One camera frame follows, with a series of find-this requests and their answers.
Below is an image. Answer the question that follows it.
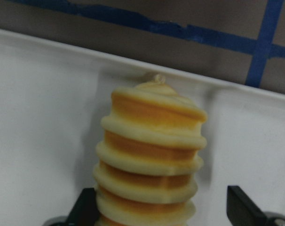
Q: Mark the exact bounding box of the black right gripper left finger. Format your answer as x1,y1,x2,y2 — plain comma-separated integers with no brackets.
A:
66,188,97,226

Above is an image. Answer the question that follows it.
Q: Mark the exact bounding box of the striped yellow bread loaf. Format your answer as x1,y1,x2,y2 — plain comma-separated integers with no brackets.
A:
93,74,207,226

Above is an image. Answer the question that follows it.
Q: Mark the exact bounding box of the white rectangular tray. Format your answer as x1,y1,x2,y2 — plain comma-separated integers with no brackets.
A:
0,30,285,226

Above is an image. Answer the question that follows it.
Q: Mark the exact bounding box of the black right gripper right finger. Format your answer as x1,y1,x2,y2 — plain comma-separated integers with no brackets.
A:
227,186,274,226

